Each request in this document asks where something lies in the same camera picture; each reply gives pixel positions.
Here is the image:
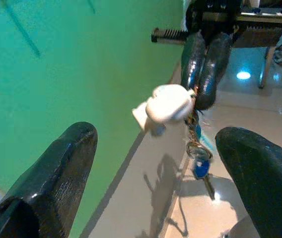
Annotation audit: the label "green wall board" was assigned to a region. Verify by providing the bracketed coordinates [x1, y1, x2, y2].
[0, 0, 190, 238]

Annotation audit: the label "grey metal furniture leg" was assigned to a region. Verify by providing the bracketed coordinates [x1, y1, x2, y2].
[258, 46, 277, 89]

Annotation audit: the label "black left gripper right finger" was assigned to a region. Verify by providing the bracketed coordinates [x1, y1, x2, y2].
[215, 126, 282, 238]

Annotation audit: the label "keys with white charm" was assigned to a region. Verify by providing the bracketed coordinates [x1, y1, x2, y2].
[132, 84, 216, 201]

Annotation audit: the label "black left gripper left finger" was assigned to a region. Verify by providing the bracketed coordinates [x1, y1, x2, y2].
[0, 121, 98, 238]

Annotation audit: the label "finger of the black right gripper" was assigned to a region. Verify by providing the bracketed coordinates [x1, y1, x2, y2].
[180, 31, 208, 90]
[195, 32, 233, 111]

